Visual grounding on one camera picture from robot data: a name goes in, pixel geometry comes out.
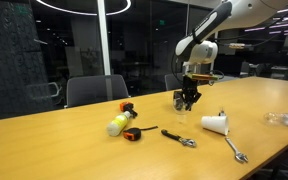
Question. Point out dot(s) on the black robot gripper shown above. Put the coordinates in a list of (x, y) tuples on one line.
[(189, 92)]

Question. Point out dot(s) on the clear plastic cup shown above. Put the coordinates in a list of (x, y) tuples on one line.
[(179, 104)]

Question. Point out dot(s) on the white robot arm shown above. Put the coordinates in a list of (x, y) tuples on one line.
[(195, 49)]

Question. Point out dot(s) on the white foam cup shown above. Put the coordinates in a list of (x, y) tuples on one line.
[(218, 124)]

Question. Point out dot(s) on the grey office chair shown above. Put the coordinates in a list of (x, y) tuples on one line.
[(95, 89), (173, 81)]

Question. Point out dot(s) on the black orange tape measure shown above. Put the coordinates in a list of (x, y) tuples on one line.
[(133, 134)]

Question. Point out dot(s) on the yellow spray bottle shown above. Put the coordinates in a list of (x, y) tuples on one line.
[(118, 123)]

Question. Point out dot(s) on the silver adjustable wrench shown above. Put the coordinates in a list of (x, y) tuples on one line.
[(240, 157)]

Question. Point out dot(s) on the clear water bottle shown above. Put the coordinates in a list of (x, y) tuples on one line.
[(276, 118)]

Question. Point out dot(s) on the black handled adjustable wrench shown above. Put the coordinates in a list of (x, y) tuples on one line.
[(185, 142)]

